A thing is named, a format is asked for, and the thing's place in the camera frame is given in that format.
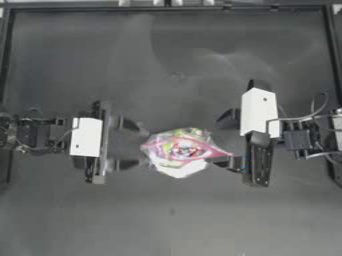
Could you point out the clear bag with pink zip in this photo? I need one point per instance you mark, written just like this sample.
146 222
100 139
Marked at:
178 166

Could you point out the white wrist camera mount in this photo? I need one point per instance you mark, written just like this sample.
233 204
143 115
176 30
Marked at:
258 110
87 136

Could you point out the black table frame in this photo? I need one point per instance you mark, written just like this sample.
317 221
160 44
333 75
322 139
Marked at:
67 6

